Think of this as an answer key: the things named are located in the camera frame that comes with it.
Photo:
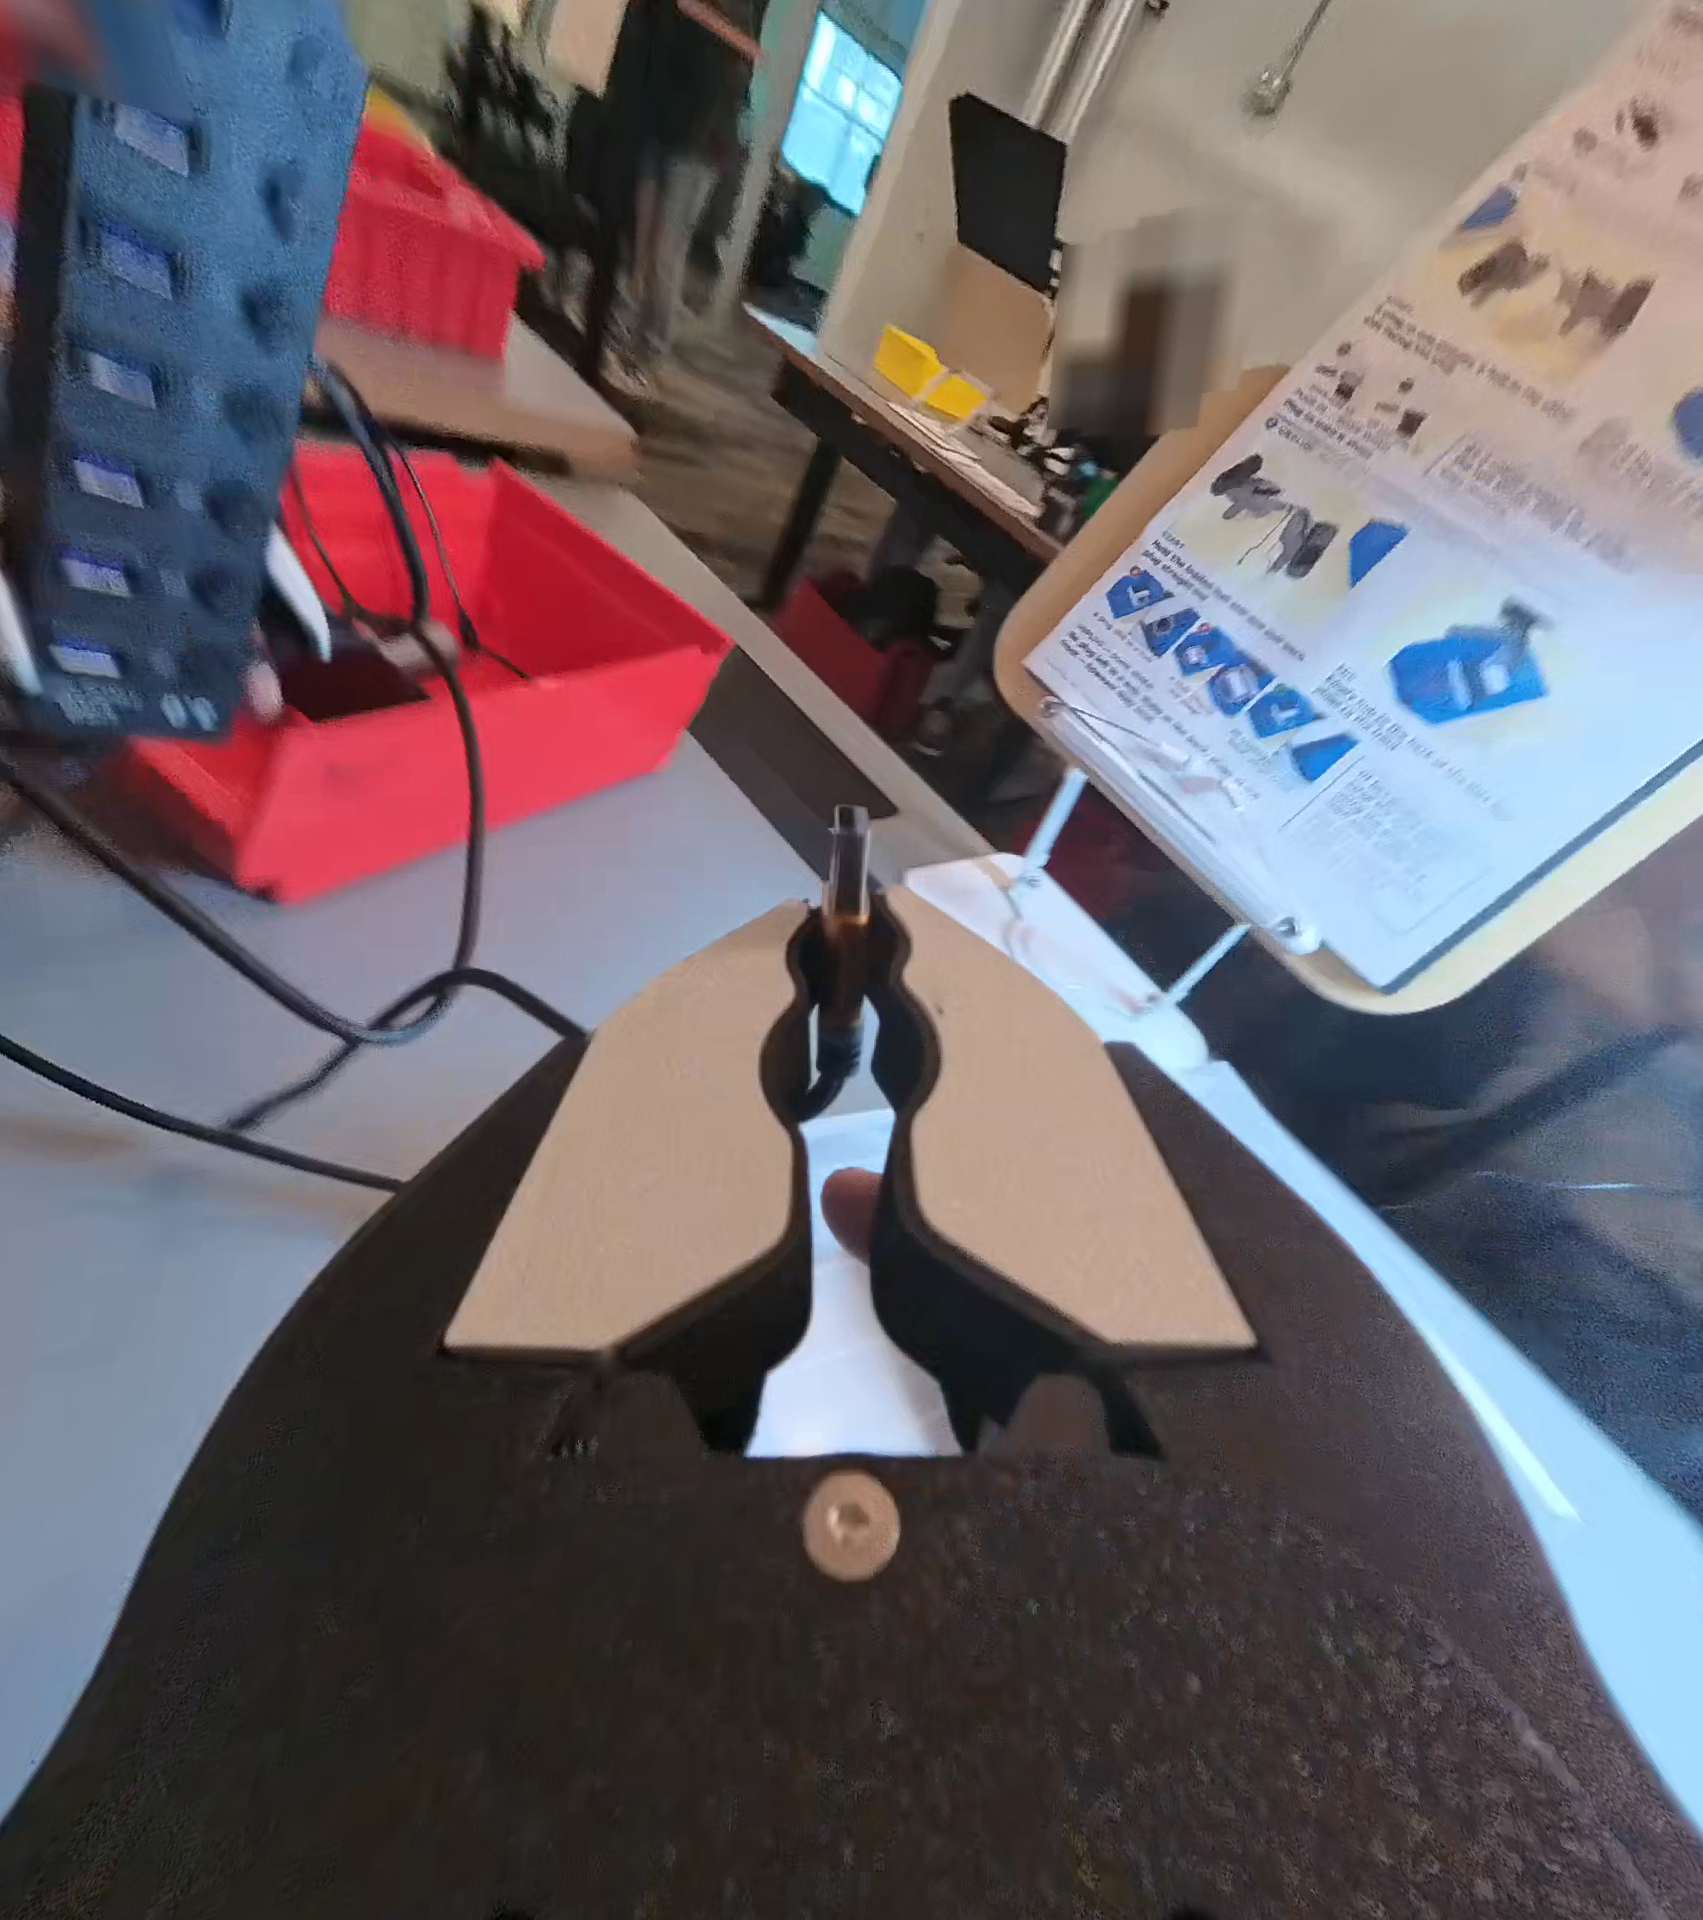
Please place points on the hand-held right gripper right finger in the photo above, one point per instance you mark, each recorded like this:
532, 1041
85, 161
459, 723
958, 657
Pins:
1061, 1185

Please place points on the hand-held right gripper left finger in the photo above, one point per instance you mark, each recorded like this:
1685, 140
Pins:
639, 1185

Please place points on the black USB hub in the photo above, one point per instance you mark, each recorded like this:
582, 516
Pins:
190, 375

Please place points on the red plastic bin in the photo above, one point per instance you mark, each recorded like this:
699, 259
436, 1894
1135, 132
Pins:
566, 659

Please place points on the clear plastic bin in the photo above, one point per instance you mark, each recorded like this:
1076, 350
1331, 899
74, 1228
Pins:
1690, 1697

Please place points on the red crate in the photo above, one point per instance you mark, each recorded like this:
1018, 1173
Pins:
432, 257

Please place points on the instruction sheet on stand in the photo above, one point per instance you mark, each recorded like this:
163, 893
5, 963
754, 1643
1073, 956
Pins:
1091, 628

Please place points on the red tote bag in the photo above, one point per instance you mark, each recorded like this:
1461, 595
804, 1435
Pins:
850, 646

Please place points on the wooden office table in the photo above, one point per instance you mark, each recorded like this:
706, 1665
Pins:
910, 450

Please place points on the yellow bin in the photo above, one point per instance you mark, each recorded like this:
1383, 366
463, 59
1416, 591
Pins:
918, 368

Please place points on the printed instruction sheet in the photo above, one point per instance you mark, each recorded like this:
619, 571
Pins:
1465, 602

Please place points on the tan and black chair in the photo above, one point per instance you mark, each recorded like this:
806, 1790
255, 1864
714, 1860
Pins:
1002, 195

